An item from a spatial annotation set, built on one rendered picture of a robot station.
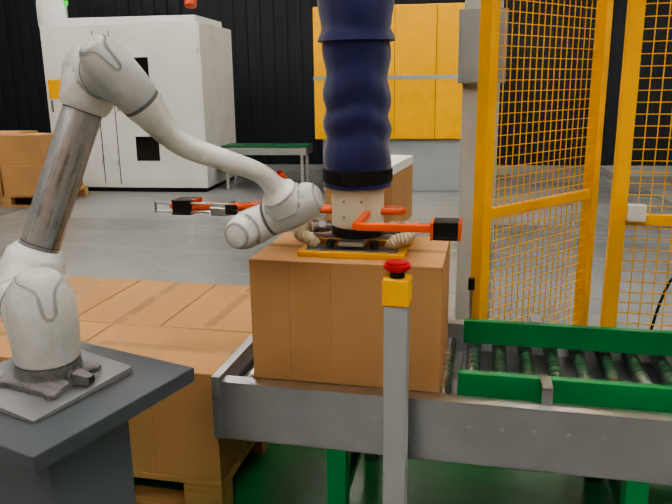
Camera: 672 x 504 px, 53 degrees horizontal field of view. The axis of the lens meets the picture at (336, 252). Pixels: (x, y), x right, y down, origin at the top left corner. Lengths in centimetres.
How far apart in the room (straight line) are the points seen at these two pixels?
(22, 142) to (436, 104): 533
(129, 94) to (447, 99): 789
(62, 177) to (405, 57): 784
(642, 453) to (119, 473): 140
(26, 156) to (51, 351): 769
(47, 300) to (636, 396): 158
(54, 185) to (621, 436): 164
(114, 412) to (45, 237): 50
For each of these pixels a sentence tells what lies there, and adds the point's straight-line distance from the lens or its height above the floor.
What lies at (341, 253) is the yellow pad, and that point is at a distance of 209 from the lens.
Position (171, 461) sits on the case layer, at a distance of 254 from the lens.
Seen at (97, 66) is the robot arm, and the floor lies 152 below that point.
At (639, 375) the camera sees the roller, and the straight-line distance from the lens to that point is 243.
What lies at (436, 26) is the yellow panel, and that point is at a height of 219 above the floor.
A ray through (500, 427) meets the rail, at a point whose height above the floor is 53.
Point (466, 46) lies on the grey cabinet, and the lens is 302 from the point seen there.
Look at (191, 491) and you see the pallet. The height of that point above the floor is 9.
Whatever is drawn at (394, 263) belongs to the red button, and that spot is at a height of 104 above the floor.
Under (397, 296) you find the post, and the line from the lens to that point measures 169.
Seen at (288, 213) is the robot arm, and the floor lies 113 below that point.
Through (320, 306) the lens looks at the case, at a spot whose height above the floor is 81.
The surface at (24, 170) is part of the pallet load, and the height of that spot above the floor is 47.
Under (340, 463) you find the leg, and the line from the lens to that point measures 214.
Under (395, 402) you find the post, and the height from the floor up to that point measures 67.
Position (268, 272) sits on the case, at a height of 91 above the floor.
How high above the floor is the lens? 147
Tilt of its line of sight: 14 degrees down
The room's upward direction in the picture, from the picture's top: 1 degrees counter-clockwise
